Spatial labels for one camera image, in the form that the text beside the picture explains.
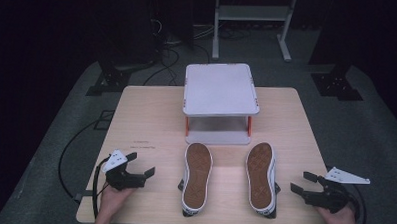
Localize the black floor cable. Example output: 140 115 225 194
56 116 104 203

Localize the person's left hand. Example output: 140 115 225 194
97 184 135 221

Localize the hand-held gripper cable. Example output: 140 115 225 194
91 156 112 220
344 183 368 224

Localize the black stand base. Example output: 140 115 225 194
310 64 365 102
85 59 133 98

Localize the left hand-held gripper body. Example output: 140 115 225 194
102 149 148 192

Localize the right hand-held gripper cable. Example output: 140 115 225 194
344 183 368 224

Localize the grey table bracket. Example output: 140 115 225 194
72 189 95 204

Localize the black and white canvas sneaker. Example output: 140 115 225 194
177 141 214 218
243 141 284 220

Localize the bundle of black floor cables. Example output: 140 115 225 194
141 18 213 88

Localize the white two-tier shoe rack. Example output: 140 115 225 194
180 60 262 147

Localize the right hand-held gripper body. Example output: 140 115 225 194
302 165 372 216

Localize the person's right hand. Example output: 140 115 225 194
316 205 359 224

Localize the left hand-held gripper cable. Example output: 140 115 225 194
91 156 112 220

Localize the white metal desk frame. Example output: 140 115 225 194
211 0 298 63

